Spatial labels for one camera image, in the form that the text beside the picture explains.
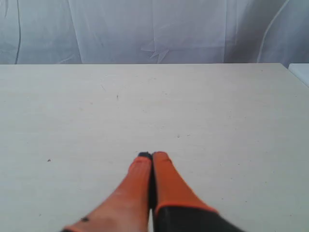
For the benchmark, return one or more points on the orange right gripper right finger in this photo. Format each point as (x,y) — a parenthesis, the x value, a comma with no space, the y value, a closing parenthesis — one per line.
(178,209)

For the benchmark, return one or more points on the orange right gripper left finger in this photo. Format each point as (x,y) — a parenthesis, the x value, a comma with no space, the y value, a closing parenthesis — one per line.
(127,208)

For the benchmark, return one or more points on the white backdrop cloth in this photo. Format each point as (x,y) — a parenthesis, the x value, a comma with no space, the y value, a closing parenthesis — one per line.
(153,31)

